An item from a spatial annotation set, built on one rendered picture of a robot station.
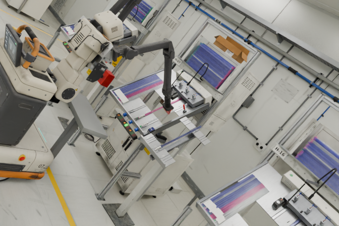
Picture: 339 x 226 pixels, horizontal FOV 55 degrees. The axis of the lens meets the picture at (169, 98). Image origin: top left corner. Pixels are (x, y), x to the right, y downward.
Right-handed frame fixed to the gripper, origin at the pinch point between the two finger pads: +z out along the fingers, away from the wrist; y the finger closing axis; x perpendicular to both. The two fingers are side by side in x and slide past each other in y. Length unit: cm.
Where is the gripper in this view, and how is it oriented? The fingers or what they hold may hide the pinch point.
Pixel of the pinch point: (168, 112)
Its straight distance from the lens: 294.5
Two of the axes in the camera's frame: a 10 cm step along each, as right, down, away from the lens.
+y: -5.5, -5.5, 6.3
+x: -8.4, 3.9, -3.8
